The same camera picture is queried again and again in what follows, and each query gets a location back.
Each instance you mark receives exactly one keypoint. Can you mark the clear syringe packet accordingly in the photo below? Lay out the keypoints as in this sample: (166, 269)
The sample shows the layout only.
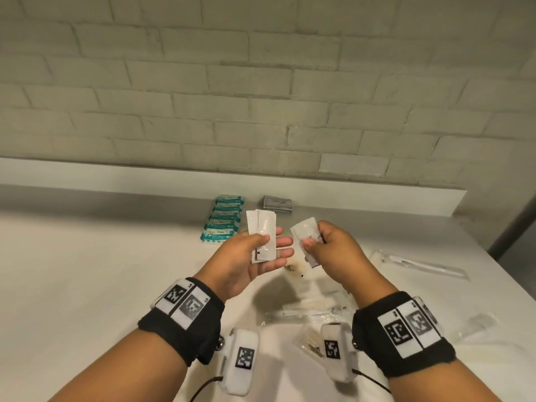
(310, 307)

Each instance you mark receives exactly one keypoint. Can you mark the person's right hand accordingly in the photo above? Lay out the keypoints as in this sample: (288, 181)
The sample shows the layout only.
(339, 259)

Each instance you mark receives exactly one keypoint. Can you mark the person's right thumb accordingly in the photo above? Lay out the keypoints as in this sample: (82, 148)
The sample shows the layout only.
(312, 243)

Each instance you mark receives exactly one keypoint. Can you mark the black right wristband with markers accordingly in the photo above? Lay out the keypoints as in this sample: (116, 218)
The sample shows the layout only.
(377, 347)

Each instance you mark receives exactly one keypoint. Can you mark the person's left forearm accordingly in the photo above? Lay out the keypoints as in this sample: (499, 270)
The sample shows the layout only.
(125, 368)

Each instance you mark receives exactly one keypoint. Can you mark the person's left middle finger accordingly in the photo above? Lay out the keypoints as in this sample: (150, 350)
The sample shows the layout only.
(284, 242)

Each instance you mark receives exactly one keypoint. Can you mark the white sachet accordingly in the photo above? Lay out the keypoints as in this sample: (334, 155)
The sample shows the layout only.
(305, 230)
(252, 223)
(268, 226)

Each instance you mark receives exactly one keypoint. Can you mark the person's left thumb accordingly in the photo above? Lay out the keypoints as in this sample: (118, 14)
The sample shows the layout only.
(258, 241)

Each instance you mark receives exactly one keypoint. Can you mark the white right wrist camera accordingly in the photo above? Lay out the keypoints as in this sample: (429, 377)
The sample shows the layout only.
(335, 351)

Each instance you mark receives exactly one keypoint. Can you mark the row of teal packets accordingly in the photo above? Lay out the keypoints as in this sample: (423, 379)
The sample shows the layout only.
(224, 221)

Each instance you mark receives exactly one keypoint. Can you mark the small yellowish packet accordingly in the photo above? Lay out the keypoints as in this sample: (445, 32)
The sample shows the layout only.
(294, 270)

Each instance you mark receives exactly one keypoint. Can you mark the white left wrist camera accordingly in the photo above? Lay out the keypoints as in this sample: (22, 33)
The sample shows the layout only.
(243, 357)

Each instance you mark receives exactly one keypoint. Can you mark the person's right forearm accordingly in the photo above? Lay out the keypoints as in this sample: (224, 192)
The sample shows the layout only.
(452, 380)

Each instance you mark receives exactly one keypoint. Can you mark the black wristband with markers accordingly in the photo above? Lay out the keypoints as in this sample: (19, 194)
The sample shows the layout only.
(377, 347)
(197, 326)

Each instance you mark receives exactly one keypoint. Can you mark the small clear plastic bag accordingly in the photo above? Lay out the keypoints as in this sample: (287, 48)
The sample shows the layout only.
(308, 341)

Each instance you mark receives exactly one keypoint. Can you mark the person's left hand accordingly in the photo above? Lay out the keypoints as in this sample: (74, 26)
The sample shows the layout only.
(234, 263)

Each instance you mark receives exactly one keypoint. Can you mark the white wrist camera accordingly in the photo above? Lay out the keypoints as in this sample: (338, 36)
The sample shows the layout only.
(243, 357)
(335, 351)

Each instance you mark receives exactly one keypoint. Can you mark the black left wristband with markers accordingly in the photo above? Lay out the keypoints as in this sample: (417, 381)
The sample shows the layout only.
(197, 326)

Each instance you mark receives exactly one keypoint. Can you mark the empty clear plastic wrapper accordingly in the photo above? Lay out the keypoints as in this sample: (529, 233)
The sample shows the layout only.
(477, 326)

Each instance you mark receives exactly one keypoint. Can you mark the stack of grey sachets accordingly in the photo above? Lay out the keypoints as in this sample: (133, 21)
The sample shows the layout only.
(277, 204)

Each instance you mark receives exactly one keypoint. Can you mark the long clear wrapped syringe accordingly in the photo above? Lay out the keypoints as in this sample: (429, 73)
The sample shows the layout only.
(423, 265)

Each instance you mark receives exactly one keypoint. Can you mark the person's left little finger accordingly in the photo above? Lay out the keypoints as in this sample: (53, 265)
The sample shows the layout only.
(272, 267)

